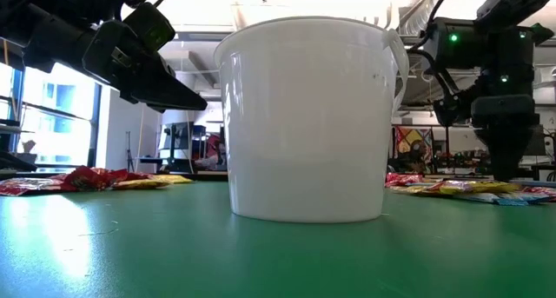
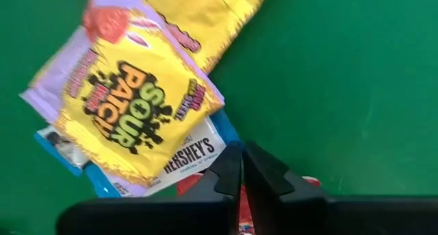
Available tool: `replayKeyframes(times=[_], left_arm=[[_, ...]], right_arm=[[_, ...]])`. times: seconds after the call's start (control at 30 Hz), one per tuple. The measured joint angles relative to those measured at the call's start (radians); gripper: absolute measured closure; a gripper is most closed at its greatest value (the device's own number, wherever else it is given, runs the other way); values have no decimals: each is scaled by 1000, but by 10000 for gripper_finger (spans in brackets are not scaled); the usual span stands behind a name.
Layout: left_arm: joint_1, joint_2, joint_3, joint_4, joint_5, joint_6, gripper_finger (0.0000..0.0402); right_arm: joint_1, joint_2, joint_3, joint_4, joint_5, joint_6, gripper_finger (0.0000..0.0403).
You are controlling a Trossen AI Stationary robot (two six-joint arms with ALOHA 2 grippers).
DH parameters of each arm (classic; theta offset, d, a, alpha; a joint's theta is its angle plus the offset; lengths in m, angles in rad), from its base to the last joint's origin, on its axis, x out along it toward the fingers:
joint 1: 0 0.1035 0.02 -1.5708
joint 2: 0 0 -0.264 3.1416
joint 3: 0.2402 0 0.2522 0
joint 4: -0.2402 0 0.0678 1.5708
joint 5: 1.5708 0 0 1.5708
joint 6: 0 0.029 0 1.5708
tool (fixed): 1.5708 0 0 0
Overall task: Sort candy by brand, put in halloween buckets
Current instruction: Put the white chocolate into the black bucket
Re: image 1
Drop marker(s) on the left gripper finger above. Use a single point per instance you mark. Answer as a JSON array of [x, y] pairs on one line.
[[169, 94]]

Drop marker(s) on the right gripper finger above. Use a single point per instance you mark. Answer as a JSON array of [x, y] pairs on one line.
[[505, 154]]

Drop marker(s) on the yellow Sour Patch candy pack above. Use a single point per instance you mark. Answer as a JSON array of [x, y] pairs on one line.
[[417, 189], [174, 179], [482, 186], [139, 184]]

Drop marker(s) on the blue white candy wrapper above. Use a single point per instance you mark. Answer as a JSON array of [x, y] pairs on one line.
[[499, 198]]

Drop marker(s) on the white plastic bucket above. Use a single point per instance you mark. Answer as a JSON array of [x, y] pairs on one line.
[[308, 115]]

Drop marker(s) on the black background robot arm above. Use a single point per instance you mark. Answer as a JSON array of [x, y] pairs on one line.
[[460, 159]]

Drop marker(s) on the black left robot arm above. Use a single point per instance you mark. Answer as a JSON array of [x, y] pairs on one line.
[[43, 33]]

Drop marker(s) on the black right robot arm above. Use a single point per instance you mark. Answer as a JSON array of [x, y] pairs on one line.
[[499, 46]]

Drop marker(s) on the black equipment cart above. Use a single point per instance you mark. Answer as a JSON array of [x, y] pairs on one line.
[[176, 137]]

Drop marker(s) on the red cloth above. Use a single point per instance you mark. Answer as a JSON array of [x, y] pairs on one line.
[[213, 148]]

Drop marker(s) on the large bright window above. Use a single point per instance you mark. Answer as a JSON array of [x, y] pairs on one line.
[[56, 115]]

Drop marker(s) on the person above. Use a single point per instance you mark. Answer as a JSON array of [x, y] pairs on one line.
[[418, 152]]

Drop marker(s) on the colourful patchwork panel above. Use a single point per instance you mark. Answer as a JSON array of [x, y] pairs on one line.
[[412, 135]]

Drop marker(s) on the green table mat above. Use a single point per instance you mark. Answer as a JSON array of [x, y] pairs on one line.
[[278, 263]]

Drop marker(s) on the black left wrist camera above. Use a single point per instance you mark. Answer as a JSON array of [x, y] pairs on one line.
[[150, 26]]

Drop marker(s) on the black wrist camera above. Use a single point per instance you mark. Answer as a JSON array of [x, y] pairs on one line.
[[150, 26], [449, 111]]

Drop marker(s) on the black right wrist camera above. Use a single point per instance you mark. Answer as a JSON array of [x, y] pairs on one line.
[[449, 111]]

